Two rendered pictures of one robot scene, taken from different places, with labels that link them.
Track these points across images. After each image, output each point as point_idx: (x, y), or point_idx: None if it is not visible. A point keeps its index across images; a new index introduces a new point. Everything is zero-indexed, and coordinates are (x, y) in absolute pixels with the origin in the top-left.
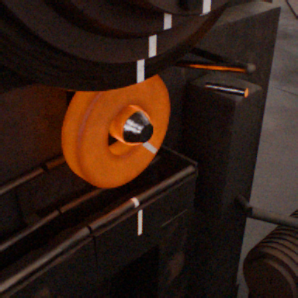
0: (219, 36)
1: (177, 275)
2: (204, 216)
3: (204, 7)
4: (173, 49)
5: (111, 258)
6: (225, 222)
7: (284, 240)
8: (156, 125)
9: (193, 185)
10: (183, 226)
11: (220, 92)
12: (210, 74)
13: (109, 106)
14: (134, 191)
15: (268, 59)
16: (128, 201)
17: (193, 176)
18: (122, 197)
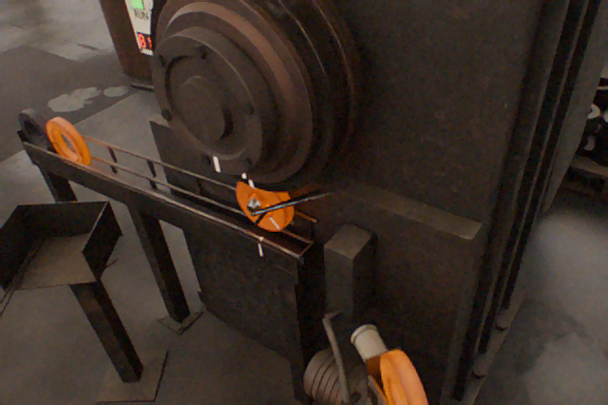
0: (381, 213)
1: (292, 304)
2: (380, 326)
3: (217, 168)
4: (269, 184)
5: (246, 250)
6: (408, 356)
7: (335, 361)
8: (276, 216)
9: (294, 264)
10: (291, 280)
11: (332, 237)
12: (360, 230)
13: (248, 187)
14: (299, 247)
15: (453, 272)
16: (259, 236)
17: (294, 260)
18: (293, 243)
